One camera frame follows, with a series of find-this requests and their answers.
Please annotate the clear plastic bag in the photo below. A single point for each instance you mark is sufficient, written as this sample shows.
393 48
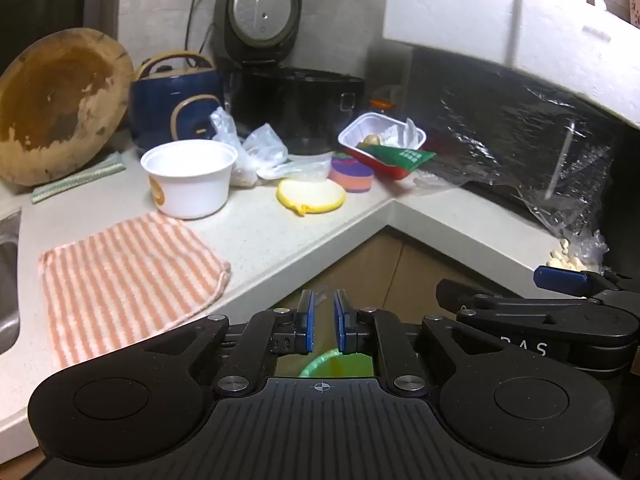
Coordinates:
260 150

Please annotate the black rice cooker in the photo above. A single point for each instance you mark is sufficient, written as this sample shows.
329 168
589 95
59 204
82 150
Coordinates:
300 105

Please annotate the large green snack packet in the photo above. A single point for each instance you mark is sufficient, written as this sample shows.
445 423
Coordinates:
405 156

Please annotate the white paper bowl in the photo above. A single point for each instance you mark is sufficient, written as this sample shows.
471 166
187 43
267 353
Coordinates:
190 185

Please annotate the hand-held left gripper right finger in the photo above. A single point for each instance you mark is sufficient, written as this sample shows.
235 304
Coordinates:
342 321

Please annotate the black plastic-wrapped bundle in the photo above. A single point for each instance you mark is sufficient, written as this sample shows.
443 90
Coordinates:
500 130

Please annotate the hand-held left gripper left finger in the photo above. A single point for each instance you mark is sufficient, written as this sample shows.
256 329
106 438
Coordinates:
306 321

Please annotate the pink striped cloth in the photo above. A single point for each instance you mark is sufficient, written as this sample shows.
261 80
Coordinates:
125 280

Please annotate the green striped cloth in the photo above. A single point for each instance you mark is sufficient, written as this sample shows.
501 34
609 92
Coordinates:
80 177

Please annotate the thin clear garlic bag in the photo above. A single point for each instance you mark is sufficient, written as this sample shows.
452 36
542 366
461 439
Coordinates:
592 247

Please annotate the round wooden cutting board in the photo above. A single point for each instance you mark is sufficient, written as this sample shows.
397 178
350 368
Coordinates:
60 105

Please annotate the yellow round lid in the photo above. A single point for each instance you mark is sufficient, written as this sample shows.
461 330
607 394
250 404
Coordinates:
310 195

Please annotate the steel sink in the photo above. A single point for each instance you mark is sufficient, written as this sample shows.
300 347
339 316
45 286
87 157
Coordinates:
7 285

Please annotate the clear plastic wrapper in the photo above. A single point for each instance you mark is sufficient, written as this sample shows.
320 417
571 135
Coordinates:
310 167

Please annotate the small blue rice cooker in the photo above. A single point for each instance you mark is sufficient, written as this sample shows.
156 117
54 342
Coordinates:
165 100

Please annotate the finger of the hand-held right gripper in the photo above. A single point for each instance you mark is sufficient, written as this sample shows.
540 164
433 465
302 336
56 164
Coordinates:
560 280
465 292

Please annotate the red food tray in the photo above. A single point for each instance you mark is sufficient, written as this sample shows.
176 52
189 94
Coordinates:
357 128

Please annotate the glass jar with orange lid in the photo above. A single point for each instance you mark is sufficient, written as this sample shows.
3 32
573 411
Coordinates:
382 105

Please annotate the pink and purple sponge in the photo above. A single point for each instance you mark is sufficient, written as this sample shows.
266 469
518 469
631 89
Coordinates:
350 177

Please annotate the green trash bin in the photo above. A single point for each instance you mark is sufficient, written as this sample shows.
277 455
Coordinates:
325 365

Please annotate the white foam box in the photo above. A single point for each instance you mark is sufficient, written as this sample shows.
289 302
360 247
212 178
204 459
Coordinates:
450 15

